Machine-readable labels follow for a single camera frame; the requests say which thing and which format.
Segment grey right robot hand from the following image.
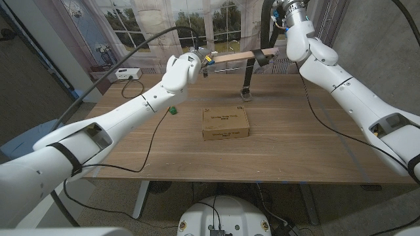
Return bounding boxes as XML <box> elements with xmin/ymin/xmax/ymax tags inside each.
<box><xmin>271</xmin><ymin>0</ymin><xmax>309</xmax><ymax>30</ymax></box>

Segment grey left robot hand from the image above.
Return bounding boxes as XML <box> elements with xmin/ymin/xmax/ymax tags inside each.
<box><xmin>189</xmin><ymin>46</ymin><xmax>219</xmax><ymax>78</ymax></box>

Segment wooden bar with metal clips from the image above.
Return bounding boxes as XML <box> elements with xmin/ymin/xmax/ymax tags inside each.
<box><xmin>209</xmin><ymin>39</ymin><xmax>280</xmax><ymax>73</ymax></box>

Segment black belt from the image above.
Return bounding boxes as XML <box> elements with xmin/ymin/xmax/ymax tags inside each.
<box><xmin>240</xmin><ymin>0</ymin><xmax>285</xmax><ymax>102</ymax></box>

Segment brown cardboard box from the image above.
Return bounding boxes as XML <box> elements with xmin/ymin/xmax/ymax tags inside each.
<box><xmin>201</xmin><ymin>105</ymin><xmax>250</xmax><ymax>141</ymax></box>

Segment printed window backdrop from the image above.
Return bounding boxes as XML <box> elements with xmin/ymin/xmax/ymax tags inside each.
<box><xmin>32</xmin><ymin>0</ymin><xmax>350</xmax><ymax>96</ymax></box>

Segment white power strip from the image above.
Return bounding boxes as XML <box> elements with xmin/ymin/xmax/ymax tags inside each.
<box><xmin>115</xmin><ymin>68</ymin><xmax>143</xmax><ymax>81</ymax></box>

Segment black round floor fan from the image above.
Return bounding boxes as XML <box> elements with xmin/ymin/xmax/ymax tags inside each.
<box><xmin>147</xmin><ymin>181</ymin><xmax>173</xmax><ymax>194</ymax></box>

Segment white table leg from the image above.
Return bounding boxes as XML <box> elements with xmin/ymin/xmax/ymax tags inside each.
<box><xmin>132</xmin><ymin>180</ymin><xmax>151</xmax><ymax>220</ymax></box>
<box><xmin>297</xmin><ymin>182</ymin><xmax>320</xmax><ymax>226</ymax></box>

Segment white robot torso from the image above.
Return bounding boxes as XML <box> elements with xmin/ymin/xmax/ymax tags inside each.
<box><xmin>177</xmin><ymin>195</ymin><xmax>272</xmax><ymax>236</ymax></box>

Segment black power adapter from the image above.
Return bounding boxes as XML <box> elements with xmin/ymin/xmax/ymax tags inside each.
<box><xmin>272</xmin><ymin>222</ymin><xmax>303</xmax><ymax>236</ymax></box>

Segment blue chair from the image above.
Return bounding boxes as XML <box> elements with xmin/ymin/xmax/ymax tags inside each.
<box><xmin>0</xmin><ymin>119</ymin><xmax>65</xmax><ymax>161</ymax></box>

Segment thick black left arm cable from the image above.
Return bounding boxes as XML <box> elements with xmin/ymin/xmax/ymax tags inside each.
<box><xmin>49</xmin><ymin>26</ymin><xmax>201</xmax><ymax>227</ymax></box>

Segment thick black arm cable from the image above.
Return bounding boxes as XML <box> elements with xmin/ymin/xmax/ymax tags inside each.
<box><xmin>390</xmin><ymin>0</ymin><xmax>420</xmax><ymax>47</ymax></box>
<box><xmin>49</xmin><ymin>26</ymin><xmax>201</xmax><ymax>227</ymax></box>

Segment black power strip cable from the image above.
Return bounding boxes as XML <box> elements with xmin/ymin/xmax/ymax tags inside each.
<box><xmin>121</xmin><ymin>78</ymin><xmax>145</xmax><ymax>100</ymax></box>

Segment thin black left arm wire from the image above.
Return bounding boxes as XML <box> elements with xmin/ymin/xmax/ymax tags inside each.
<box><xmin>62</xmin><ymin>109</ymin><xmax>180</xmax><ymax>229</ymax></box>

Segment thin black arm wire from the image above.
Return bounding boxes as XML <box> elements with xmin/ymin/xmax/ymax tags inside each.
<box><xmin>295</xmin><ymin>62</ymin><xmax>420</xmax><ymax>236</ymax></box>
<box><xmin>62</xmin><ymin>109</ymin><xmax>180</xmax><ymax>229</ymax></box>

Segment thin black right arm wire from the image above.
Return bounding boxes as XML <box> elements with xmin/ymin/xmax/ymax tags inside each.
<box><xmin>295</xmin><ymin>62</ymin><xmax>420</xmax><ymax>236</ymax></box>

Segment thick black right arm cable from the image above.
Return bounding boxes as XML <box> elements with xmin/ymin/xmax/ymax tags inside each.
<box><xmin>390</xmin><ymin>0</ymin><xmax>420</xmax><ymax>47</ymax></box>

